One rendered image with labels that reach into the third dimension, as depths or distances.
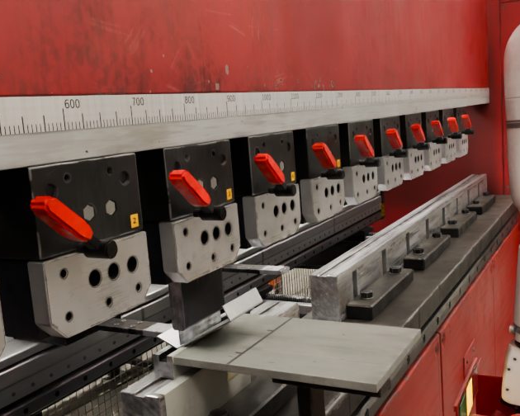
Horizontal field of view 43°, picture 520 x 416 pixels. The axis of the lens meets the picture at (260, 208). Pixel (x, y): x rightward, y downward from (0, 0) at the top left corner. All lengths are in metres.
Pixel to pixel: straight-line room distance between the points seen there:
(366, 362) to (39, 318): 0.36
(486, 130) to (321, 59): 1.77
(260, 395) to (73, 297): 0.37
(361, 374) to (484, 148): 2.23
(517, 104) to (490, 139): 1.85
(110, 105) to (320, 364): 0.37
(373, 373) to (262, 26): 0.53
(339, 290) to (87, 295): 0.71
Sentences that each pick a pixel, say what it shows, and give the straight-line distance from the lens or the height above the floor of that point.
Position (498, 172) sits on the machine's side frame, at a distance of 2.91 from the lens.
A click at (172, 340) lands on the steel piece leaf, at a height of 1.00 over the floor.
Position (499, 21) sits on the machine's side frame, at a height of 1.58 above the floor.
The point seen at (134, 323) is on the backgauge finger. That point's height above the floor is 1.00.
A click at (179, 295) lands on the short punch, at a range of 0.85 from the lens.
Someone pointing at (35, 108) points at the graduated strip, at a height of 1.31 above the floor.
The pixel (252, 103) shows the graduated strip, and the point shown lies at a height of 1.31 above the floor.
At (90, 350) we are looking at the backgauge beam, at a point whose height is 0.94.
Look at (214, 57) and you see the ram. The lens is 0.88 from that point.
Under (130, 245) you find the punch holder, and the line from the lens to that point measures 0.71.
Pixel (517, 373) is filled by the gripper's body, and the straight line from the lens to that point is 1.15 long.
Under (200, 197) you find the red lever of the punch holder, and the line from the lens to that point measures 0.75.
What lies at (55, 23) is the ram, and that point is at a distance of 0.66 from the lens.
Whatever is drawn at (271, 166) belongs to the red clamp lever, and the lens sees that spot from 0.91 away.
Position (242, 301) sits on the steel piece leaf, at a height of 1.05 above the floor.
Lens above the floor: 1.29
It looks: 8 degrees down
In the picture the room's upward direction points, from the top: 5 degrees counter-clockwise
